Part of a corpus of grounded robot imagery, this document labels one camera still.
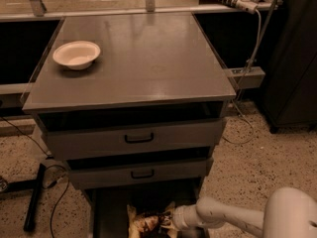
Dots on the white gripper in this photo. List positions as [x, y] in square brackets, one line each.
[180, 217]

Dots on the brown chip bag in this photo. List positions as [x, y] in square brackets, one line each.
[151, 225]

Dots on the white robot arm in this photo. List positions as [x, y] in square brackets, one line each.
[288, 213]

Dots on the bottom grey drawer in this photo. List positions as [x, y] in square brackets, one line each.
[110, 203]

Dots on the grey drawer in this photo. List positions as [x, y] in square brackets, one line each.
[121, 131]
[192, 163]
[110, 203]

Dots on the middle grey drawer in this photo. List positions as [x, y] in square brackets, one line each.
[192, 163]

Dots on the grey drawer cabinet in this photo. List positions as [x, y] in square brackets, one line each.
[145, 60]

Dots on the top grey drawer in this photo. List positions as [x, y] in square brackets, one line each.
[121, 131]

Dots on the black floor stand bar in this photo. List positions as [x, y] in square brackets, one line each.
[35, 186]

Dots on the dark cabinet at right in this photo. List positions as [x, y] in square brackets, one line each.
[288, 96]

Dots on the white paper bowl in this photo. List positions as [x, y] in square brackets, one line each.
[77, 55]

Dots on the grey side bracket box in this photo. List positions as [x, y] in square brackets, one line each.
[241, 79]

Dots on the grey metal rail frame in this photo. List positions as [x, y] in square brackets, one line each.
[99, 7]

